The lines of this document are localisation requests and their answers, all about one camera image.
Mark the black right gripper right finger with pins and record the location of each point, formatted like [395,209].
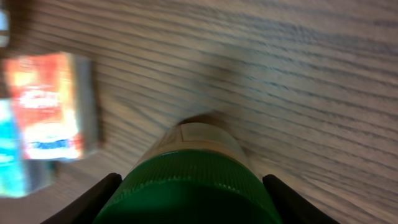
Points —
[292,207]

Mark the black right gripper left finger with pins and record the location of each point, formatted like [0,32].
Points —
[86,207]

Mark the teal Kleenex tissue pack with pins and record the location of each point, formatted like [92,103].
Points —
[19,177]

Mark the green lid jar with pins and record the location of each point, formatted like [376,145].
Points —
[197,173]

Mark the orange Kleenex tissue pack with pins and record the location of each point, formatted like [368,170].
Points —
[55,106]

